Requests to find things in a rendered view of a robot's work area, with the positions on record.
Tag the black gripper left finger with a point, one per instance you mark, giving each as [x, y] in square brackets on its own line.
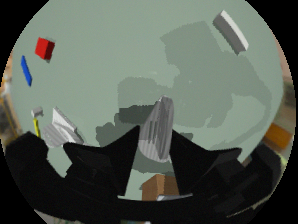
[116, 159]

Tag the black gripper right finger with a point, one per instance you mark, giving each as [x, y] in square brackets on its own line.
[191, 163]

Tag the blue rectangular block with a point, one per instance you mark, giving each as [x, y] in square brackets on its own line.
[26, 71]

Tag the small white cube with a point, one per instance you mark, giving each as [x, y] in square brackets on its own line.
[37, 112]

